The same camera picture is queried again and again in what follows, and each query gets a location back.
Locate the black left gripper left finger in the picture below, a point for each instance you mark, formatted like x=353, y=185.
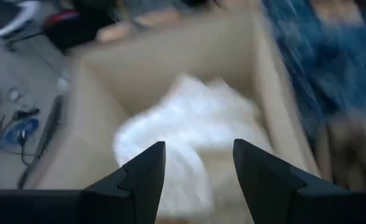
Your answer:
x=133, y=193

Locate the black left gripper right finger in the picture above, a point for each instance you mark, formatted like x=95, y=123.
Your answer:
x=279, y=193

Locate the blue plaid shirt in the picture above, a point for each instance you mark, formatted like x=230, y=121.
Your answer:
x=332, y=68

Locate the white garment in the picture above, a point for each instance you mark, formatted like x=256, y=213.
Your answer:
x=189, y=124

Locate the cardboard box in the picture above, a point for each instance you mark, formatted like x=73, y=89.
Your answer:
x=170, y=53

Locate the red black equipment case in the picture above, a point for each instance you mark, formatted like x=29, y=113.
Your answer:
x=71, y=28

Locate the black power strip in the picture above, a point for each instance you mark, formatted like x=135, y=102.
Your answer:
x=25, y=113

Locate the white round stand base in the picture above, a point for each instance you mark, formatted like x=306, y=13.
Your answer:
x=18, y=18

